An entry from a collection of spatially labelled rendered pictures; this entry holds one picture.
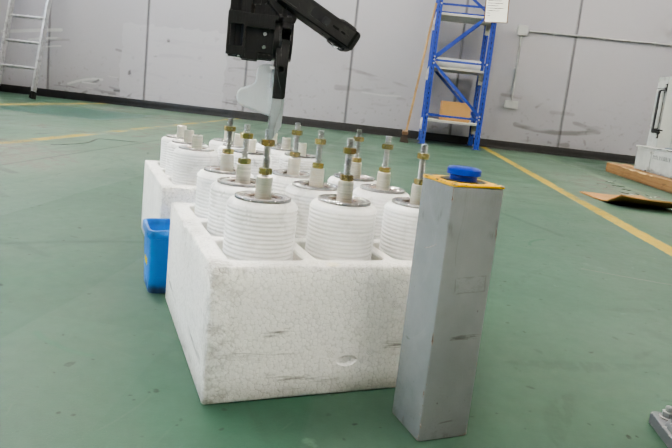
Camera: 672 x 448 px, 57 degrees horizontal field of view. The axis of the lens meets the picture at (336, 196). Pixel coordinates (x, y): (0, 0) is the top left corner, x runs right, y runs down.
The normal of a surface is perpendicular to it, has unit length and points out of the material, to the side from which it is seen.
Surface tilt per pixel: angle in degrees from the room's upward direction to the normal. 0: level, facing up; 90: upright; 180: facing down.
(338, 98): 90
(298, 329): 90
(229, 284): 90
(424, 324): 90
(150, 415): 0
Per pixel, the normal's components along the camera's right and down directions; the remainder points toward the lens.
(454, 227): 0.36, 0.19
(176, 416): 0.11, -0.98
